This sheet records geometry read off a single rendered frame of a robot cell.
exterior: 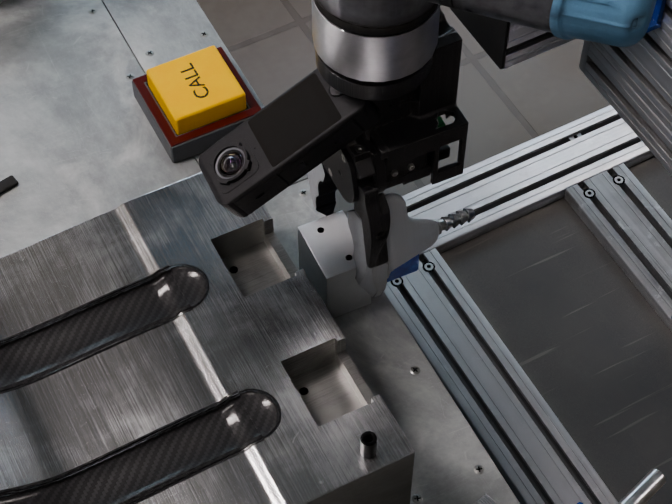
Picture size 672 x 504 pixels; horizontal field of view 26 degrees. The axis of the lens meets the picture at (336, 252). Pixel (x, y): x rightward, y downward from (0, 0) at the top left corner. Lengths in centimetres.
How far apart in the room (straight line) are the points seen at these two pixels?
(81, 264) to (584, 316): 91
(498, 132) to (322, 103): 133
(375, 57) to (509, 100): 143
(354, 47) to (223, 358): 23
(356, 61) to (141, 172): 34
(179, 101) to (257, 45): 120
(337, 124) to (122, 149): 31
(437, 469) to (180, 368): 19
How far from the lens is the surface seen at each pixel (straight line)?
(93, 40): 124
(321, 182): 101
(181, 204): 101
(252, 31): 235
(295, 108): 90
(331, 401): 95
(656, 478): 95
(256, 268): 100
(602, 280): 182
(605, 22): 77
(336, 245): 103
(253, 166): 90
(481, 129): 222
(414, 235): 98
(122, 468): 92
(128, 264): 99
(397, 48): 84
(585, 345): 176
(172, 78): 115
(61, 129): 118
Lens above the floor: 169
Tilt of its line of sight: 55 degrees down
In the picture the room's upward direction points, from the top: straight up
